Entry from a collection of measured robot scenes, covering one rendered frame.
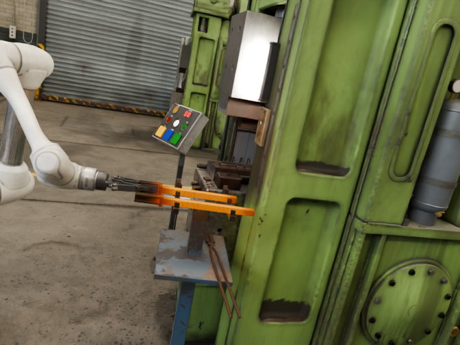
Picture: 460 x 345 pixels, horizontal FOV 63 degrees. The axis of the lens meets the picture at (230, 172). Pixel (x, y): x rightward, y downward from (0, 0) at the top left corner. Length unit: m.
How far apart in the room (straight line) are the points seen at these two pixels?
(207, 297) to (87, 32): 8.29
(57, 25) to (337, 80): 8.58
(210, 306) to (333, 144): 1.10
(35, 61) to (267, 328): 1.62
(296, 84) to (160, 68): 8.34
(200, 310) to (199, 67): 5.17
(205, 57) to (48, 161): 5.62
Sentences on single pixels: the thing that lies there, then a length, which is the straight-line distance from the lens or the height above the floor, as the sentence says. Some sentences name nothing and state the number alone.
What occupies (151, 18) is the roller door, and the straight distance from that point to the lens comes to 9.80.
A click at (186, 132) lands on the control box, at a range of 2.38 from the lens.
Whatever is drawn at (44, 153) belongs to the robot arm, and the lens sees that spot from 1.35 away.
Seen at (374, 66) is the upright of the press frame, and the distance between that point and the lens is 1.77.
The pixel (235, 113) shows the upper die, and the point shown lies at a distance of 1.92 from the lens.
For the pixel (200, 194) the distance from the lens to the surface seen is 1.51.
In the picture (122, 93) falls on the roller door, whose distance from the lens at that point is 9.79.
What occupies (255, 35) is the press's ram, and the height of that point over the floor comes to 1.66.
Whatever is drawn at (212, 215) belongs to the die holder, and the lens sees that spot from 1.89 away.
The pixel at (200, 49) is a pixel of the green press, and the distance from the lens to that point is 6.78.
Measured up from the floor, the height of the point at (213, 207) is 0.99.
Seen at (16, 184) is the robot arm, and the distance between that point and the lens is 2.02.
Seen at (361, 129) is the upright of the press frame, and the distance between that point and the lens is 1.75.
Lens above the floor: 1.49
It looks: 15 degrees down
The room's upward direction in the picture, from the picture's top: 11 degrees clockwise
